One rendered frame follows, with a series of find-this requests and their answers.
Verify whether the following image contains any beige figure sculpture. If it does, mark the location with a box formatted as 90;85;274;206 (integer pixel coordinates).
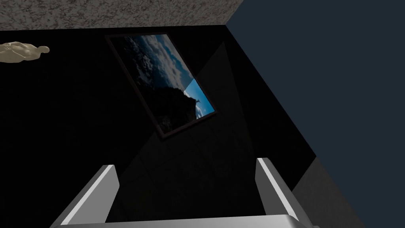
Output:
0;41;51;64

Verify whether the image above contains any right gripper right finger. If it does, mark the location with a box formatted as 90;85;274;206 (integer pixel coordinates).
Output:
255;157;312;221

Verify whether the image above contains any dark framed sky picture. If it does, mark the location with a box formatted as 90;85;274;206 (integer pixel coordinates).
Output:
104;32;218;141

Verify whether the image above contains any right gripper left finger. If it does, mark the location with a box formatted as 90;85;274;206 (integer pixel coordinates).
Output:
49;164;120;228

